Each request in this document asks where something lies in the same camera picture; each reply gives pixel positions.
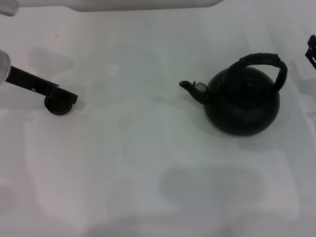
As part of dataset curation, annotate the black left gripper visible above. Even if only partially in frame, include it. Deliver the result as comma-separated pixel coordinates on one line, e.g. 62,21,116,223
5,65,79,105

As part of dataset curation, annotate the black round teapot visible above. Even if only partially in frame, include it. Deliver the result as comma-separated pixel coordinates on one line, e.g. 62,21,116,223
178,51,288,137

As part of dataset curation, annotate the small dark brown teacup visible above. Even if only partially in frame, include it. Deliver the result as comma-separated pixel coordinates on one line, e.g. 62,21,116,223
44,95,74,116

